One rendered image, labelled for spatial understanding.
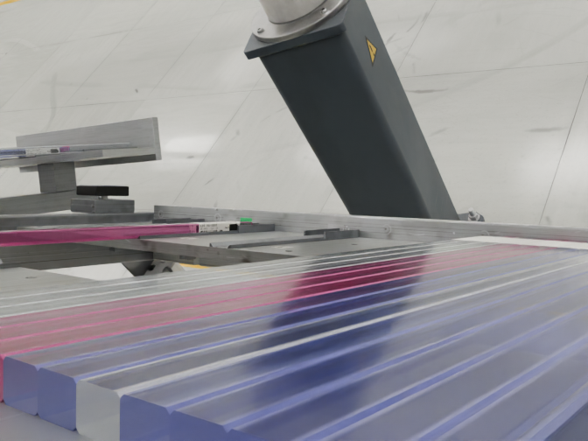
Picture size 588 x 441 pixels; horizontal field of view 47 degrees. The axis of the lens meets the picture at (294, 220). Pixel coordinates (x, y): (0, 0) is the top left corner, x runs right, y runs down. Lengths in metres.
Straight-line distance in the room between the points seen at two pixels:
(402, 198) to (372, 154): 0.12
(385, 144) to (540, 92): 0.78
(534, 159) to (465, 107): 0.32
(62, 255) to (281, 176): 1.34
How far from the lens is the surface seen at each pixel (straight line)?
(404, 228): 0.67
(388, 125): 1.25
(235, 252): 0.54
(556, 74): 2.01
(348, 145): 1.28
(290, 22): 1.16
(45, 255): 0.81
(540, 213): 1.64
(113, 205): 0.86
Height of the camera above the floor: 1.19
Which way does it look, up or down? 38 degrees down
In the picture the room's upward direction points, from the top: 33 degrees counter-clockwise
